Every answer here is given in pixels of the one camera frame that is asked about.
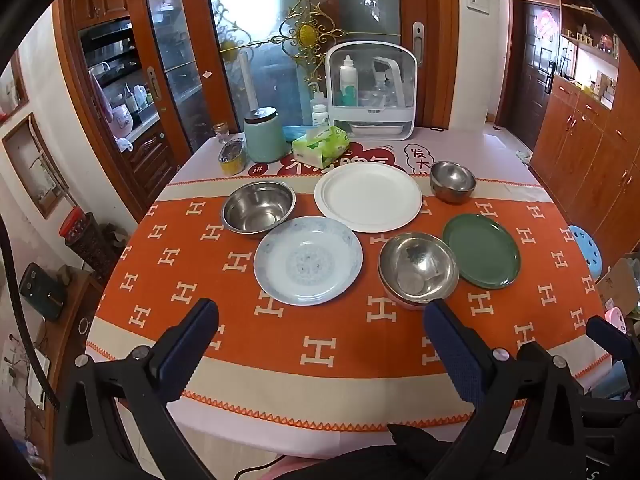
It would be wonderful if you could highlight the mint green canister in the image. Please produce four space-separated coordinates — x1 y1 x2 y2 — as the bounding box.
243 106 287 163

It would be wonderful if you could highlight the pink plastic stool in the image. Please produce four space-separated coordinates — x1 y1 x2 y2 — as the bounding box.
604 307 628 333

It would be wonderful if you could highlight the white bottle teal label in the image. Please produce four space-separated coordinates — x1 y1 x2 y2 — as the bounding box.
339 55 359 108

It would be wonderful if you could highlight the gold door ornament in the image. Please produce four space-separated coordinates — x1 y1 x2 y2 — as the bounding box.
220 0 401 68

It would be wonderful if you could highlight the person's dark clothing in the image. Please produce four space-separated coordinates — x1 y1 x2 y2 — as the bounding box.
280 422 506 480

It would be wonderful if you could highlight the wide steel bowl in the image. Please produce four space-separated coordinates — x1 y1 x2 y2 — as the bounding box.
221 181 297 235

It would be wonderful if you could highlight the pink white appliance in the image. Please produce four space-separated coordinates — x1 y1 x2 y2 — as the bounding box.
109 104 133 133

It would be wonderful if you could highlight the white plate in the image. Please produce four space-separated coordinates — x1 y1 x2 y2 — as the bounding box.
314 162 424 234

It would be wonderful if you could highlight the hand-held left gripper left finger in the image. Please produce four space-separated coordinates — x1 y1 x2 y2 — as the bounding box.
52 297 221 480

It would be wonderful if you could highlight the wooden wall cabinet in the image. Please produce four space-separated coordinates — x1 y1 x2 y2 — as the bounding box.
530 0 640 271

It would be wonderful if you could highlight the wooden framed wall niche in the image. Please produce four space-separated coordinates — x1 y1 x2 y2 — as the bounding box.
2 112 68 218

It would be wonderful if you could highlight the wooden display cabinet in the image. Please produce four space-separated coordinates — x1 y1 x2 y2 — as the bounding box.
52 0 193 211

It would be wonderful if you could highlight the green tissue pack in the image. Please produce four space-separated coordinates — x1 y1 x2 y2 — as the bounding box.
291 126 350 169

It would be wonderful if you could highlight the blue plastic stool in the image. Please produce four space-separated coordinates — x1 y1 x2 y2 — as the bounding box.
567 225 605 281

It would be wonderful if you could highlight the cardboard box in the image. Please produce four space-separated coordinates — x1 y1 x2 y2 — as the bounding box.
595 255 640 318

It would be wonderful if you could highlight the blue patterned plate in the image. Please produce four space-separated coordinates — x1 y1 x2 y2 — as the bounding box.
253 216 364 307

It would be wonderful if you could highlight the deep steel bowl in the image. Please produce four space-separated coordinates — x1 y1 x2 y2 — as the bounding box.
430 161 477 205

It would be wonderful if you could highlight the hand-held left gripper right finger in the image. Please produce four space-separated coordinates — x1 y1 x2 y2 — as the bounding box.
424 299 588 480

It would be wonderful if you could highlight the yellow tin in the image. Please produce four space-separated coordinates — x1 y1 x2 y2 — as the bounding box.
218 138 248 177

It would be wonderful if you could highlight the steel bowl pink base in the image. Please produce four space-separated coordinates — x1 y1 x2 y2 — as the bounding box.
378 231 460 311

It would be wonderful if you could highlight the dark brown door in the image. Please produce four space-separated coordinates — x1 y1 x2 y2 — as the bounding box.
510 0 561 151

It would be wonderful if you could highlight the black electronic device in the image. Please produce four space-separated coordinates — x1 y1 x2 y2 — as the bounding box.
19 262 66 322

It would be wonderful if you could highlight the wooden glass sliding door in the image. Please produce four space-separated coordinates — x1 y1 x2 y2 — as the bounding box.
122 0 461 161

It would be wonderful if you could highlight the black cable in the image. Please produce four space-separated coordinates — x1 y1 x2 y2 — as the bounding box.
0 215 63 411

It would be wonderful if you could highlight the white storage box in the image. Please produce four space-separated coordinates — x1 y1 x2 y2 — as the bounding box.
326 40 418 142

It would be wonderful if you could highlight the orange patterned tablecloth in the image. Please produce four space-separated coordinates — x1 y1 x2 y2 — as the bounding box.
84 125 613 461

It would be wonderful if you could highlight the silver door handle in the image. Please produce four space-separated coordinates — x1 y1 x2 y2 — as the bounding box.
411 21 425 67

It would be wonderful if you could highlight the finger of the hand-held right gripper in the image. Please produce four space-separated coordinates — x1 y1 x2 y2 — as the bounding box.
586 315 640 376

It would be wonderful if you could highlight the green plate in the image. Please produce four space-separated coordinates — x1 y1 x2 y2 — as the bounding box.
442 213 522 290

